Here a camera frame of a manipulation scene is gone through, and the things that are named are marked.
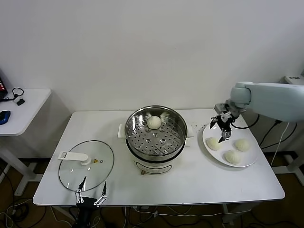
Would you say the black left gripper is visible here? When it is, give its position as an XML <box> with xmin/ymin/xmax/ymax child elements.
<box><xmin>75</xmin><ymin>175</ymin><xmax>109</xmax><ymax>210</ymax></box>

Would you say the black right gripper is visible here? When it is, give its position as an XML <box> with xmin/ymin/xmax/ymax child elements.
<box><xmin>209</xmin><ymin>113</ymin><xmax>238</xmax><ymax>143</ymax></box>

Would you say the white steamed baozi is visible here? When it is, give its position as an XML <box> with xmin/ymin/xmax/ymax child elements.
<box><xmin>206</xmin><ymin>137</ymin><xmax>223</xmax><ymax>151</ymax></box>
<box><xmin>146</xmin><ymin>115</ymin><xmax>162</xmax><ymax>130</ymax></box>
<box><xmin>234</xmin><ymin>138</ymin><xmax>251</xmax><ymax>152</ymax></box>
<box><xmin>225</xmin><ymin>150</ymin><xmax>243</xmax><ymax>165</ymax></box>

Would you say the stainless steel steamer basket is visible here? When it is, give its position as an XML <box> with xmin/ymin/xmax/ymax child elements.
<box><xmin>125</xmin><ymin>106</ymin><xmax>188</xmax><ymax>159</ymax></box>

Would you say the glass pot lid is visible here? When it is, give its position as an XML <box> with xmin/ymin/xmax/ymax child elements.
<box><xmin>58</xmin><ymin>140</ymin><xmax>115</xmax><ymax>192</ymax></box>

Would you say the white round plate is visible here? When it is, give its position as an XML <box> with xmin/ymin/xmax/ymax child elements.
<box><xmin>202</xmin><ymin>121</ymin><xmax>259</xmax><ymax>168</ymax></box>

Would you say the white desk with feet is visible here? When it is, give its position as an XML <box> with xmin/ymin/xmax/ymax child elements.
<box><xmin>272</xmin><ymin>75</ymin><xmax>304</xmax><ymax>187</ymax></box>

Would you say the white side table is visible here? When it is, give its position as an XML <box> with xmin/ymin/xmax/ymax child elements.
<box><xmin>0</xmin><ymin>88</ymin><xmax>52</xmax><ymax>198</ymax></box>

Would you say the blue computer mouse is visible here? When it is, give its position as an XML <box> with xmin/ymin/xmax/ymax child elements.
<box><xmin>0</xmin><ymin>110</ymin><xmax>12</xmax><ymax>125</ymax></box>

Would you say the black monitor red display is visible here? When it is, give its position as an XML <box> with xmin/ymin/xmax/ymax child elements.
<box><xmin>0</xmin><ymin>68</ymin><xmax>9</xmax><ymax>100</ymax></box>

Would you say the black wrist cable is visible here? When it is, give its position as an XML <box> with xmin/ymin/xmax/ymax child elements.
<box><xmin>231</xmin><ymin>113</ymin><xmax>260</xmax><ymax>129</ymax></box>

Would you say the black power adapter cable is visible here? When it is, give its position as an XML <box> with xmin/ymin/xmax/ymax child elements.
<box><xmin>258</xmin><ymin>119</ymin><xmax>297</xmax><ymax>149</ymax></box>

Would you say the white hanging cable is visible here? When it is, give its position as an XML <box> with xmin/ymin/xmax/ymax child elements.
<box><xmin>270</xmin><ymin>121</ymin><xmax>291</xmax><ymax>168</ymax></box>

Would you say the black earphone cable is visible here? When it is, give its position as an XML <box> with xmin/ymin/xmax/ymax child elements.
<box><xmin>1</xmin><ymin>87</ymin><xmax>26</xmax><ymax>103</ymax></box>

